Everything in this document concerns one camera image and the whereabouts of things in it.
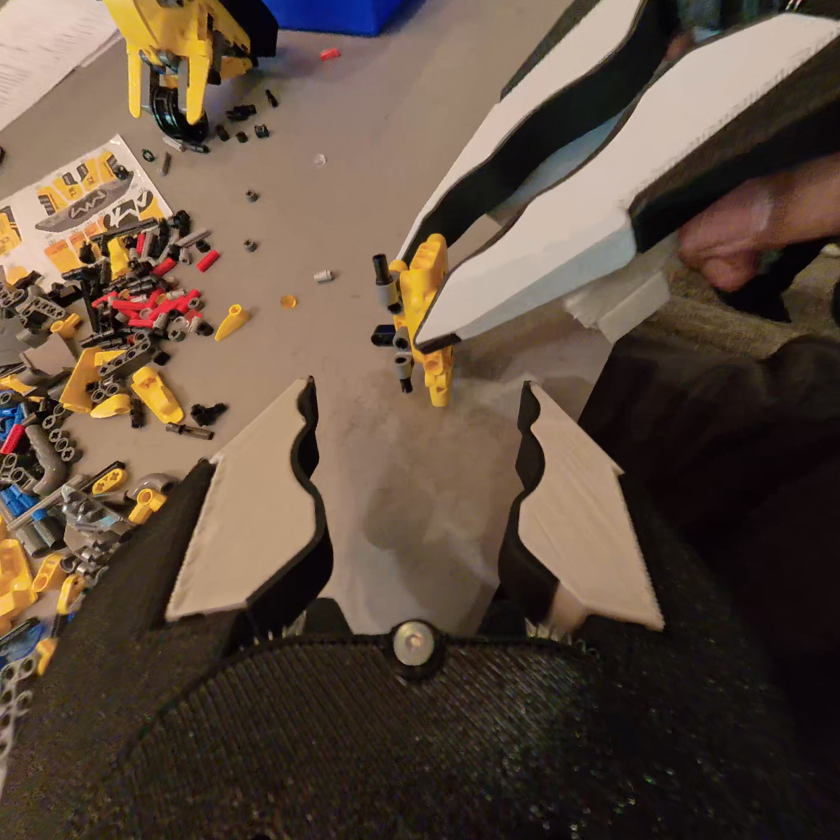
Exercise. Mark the yellow black sticker sheet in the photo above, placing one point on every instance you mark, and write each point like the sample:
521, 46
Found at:
85, 190

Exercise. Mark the white printed paper sheet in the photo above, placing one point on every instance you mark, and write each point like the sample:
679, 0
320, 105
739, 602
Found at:
46, 52

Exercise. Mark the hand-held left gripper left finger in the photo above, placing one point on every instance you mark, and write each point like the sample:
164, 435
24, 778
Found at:
256, 518

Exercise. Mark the yellow curved toy piece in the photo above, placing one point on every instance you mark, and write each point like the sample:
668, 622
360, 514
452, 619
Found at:
231, 321

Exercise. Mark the yellow toy construction model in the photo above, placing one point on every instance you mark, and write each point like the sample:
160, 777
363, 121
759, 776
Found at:
184, 39

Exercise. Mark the blue plastic storage bin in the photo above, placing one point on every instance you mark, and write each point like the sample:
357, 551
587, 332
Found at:
341, 13

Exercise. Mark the person's right hand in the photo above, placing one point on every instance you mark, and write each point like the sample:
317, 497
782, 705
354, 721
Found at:
754, 223

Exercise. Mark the black toy connector piece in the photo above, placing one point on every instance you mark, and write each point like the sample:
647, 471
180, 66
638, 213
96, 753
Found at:
208, 413

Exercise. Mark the person's dark clothed legs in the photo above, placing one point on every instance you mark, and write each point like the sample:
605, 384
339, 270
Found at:
754, 492

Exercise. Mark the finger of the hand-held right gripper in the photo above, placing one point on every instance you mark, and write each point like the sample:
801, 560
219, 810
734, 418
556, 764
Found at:
577, 216
525, 111

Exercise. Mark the yellow toy beam assembly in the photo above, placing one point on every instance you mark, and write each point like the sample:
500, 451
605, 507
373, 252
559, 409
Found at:
420, 295

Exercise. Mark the pile of mixed toy pieces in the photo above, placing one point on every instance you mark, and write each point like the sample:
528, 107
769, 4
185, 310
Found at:
131, 308

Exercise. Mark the scattered small black toy pins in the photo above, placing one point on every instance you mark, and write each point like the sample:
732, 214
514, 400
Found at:
241, 113

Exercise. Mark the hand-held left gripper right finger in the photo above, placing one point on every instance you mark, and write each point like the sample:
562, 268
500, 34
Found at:
584, 518

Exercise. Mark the dark toy axle pin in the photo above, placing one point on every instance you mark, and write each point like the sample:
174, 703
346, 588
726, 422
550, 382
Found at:
189, 431

